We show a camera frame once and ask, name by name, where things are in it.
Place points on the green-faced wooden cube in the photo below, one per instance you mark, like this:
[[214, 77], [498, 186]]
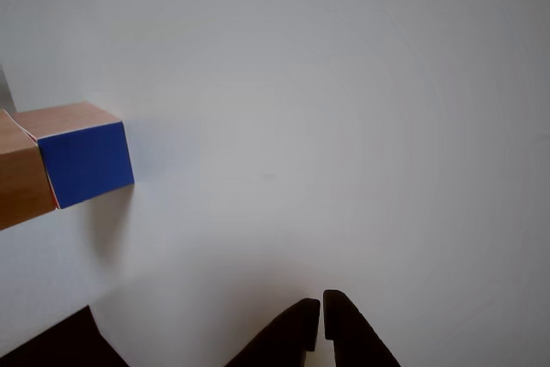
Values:
[[19, 178]]

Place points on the marker cube red blue faces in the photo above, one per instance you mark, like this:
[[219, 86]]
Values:
[[86, 165]]

